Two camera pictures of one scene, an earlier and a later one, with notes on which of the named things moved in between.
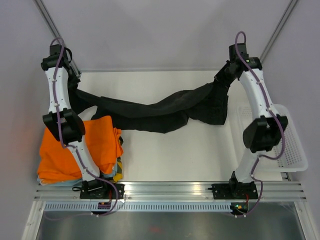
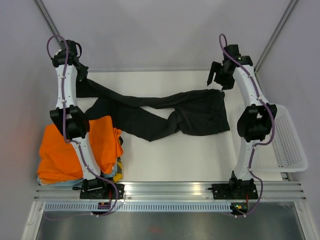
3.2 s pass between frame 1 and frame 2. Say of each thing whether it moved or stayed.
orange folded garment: stayed
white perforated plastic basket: stayed
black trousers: moved
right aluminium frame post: stayed
